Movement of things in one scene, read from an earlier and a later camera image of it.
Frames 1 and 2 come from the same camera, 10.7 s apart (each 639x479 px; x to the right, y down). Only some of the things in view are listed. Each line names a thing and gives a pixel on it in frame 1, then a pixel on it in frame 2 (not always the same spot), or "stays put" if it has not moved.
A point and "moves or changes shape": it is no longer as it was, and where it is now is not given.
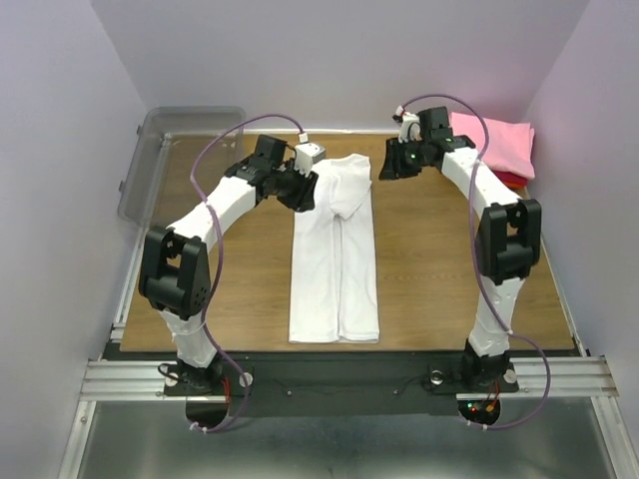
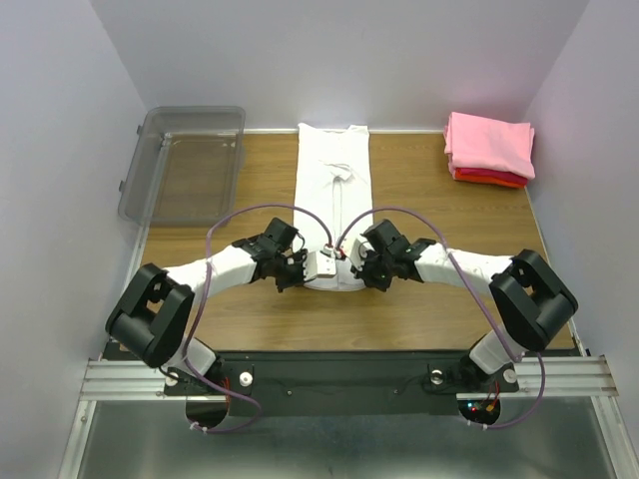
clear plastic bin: (158, 190) stays put
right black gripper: (395, 160) to (363, 272)
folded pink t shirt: (509, 147) stays put
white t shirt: (333, 287) moves or changes shape
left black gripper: (298, 189) to (293, 269)
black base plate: (341, 383) stays put
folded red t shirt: (507, 177) stays put
